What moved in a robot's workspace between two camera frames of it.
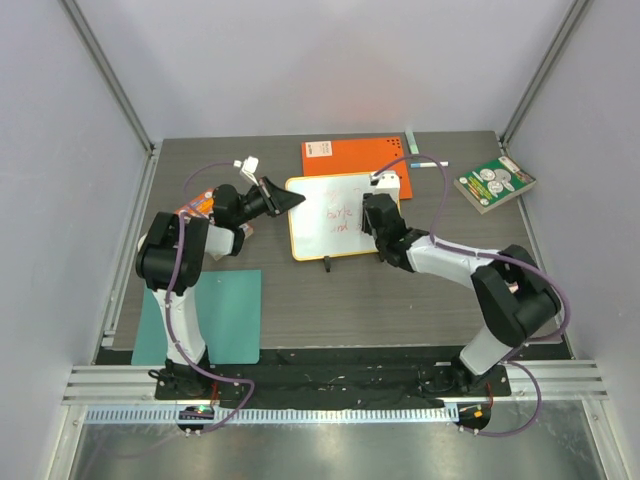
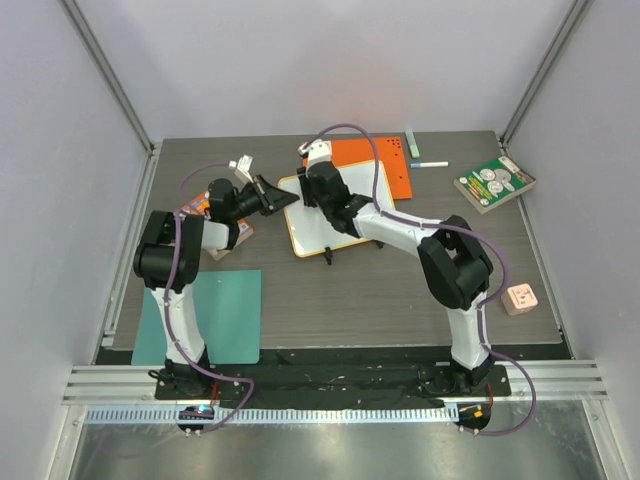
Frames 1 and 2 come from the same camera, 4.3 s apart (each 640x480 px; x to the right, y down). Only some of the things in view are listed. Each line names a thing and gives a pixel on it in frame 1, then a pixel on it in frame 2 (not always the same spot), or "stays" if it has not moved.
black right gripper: x=378 y=206 -> x=306 y=185
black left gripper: x=276 y=200 stays
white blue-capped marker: x=429 y=164 stays
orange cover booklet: x=202 y=206 stays
